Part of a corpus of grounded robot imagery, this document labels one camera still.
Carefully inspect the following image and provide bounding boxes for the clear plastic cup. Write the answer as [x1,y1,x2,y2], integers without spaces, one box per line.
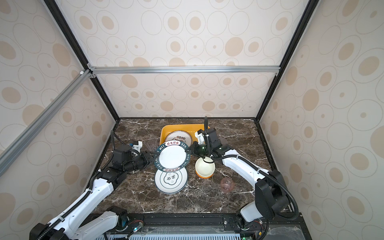
[143,138,159,152]

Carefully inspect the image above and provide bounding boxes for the diagonal aluminium bar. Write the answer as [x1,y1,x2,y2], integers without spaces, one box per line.
[1,70,91,175]

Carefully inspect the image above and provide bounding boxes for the plate with green text rim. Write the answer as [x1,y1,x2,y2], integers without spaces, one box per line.
[154,140,191,172]

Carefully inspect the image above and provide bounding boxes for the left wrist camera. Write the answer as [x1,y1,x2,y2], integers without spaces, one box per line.
[132,141,143,153]

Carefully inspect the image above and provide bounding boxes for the pink translucent cup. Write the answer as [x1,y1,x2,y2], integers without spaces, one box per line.
[221,178,235,194]

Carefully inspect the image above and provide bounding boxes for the yellow plastic bin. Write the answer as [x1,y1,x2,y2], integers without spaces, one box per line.
[160,124,204,145]

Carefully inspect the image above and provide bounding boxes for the left black frame post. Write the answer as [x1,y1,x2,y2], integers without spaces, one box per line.
[44,0,120,122]

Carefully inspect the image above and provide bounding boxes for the horizontal aluminium bar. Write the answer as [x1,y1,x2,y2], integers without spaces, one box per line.
[90,66,280,74]

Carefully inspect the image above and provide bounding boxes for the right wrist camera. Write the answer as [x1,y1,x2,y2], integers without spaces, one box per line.
[195,130,206,145]

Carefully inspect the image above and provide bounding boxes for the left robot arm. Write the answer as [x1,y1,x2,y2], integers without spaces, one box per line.
[29,145,158,240]

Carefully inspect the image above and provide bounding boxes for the cream and orange bowl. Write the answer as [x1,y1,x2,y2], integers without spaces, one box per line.
[195,157,216,179]

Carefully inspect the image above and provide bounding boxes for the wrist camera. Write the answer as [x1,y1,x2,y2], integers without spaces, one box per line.
[132,141,143,153]
[195,130,206,145]

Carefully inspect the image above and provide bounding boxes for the black frame post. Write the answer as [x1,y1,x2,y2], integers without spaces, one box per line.
[256,0,320,123]
[44,0,120,122]

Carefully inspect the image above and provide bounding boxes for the plate with red characters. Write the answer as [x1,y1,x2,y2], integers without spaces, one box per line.
[165,131,193,146]

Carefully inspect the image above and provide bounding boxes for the grey translucent cup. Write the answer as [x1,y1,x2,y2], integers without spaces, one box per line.
[219,137,228,145]

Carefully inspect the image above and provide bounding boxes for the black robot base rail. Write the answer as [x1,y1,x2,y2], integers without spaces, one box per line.
[53,212,311,240]

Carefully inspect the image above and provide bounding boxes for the white plate quatrefoil design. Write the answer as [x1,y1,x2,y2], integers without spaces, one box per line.
[155,168,188,194]

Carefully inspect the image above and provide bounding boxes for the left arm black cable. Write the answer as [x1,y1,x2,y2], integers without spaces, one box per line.
[109,129,127,151]

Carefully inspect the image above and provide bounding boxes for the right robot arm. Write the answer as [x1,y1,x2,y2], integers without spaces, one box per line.
[186,128,299,223]

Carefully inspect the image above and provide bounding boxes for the right black frame post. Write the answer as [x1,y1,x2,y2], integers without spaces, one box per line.
[256,0,320,123]

